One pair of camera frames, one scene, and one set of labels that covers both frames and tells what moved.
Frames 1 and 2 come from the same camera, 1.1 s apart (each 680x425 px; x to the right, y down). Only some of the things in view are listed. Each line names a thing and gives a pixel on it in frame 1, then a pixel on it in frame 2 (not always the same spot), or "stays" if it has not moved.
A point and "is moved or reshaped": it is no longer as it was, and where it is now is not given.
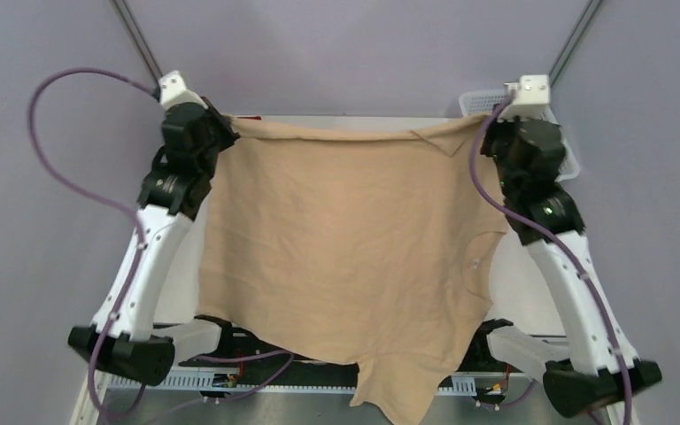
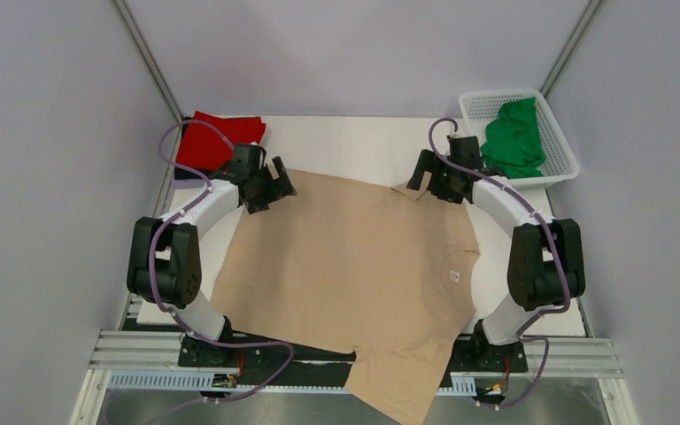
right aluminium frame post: (583, 23) stays
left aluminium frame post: (136, 39) stays
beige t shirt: (354, 244) is moved or reshaped
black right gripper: (492, 128) -> (426, 163)
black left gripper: (227, 134) -> (274, 193)
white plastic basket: (480, 103) stays
